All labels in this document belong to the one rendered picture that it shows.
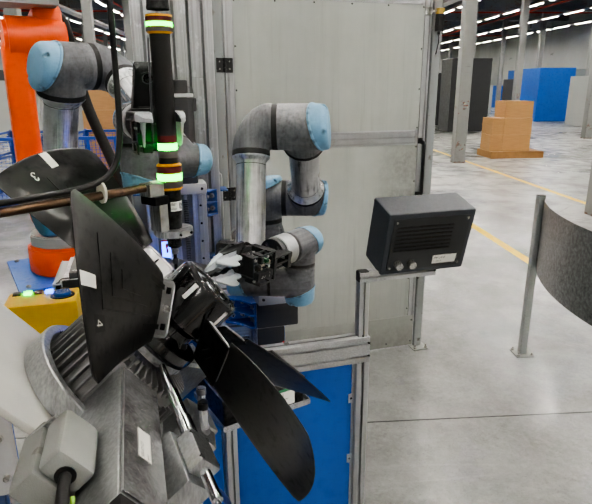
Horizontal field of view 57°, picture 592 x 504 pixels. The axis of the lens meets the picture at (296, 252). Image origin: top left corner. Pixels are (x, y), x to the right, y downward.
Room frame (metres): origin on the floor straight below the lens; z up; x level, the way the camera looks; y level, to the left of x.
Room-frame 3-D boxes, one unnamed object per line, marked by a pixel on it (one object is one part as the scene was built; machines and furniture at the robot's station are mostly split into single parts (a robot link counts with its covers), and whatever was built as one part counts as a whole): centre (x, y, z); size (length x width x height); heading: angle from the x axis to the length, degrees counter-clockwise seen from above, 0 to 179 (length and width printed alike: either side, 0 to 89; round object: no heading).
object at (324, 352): (1.34, 0.23, 0.82); 0.90 x 0.04 x 0.08; 106
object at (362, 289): (1.46, -0.19, 0.96); 0.03 x 0.03 x 0.20; 16
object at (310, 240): (1.30, -0.01, 1.18); 0.11 x 0.08 x 0.09; 143
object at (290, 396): (1.20, 0.11, 0.85); 0.22 x 0.17 x 0.07; 121
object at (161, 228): (0.95, 0.23, 1.34); 0.09 x 0.07 x 0.10; 141
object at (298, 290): (1.30, 0.01, 1.08); 0.11 x 0.08 x 0.11; 88
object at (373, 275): (1.48, -0.29, 1.04); 0.24 x 0.03 x 0.03; 106
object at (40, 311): (1.22, 0.60, 1.02); 0.16 x 0.10 x 0.11; 106
